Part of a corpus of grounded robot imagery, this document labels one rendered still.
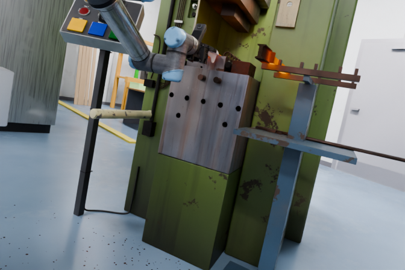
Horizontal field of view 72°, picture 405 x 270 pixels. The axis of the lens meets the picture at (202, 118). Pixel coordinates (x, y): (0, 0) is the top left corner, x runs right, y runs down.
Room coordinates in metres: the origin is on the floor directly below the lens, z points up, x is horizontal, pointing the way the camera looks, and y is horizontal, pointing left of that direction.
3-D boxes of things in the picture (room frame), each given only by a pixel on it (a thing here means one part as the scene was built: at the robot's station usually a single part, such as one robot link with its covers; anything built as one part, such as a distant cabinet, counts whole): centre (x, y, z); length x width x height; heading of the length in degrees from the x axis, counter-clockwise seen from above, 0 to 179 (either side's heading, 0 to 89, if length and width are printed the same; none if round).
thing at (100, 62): (1.51, 0.58, 0.54); 0.04 x 0.04 x 1.08; 67
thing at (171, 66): (1.06, 0.16, 0.88); 0.11 x 0.08 x 0.11; 73
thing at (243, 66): (1.35, -0.15, 0.95); 0.12 x 0.09 x 0.07; 157
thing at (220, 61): (1.56, -0.04, 0.96); 0.42 x 0.20 x 0.09; 157
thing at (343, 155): (1.05, -0.36, 0.69); 0.40 x 0.30 x 0.02; 64
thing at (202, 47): (1.20, 0.08, 0.97); 0.12 x 0.08 x 0.09; 157
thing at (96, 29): (1.38, 0.58, 1.01); 0.07 x 0.05 x 0.07; 92
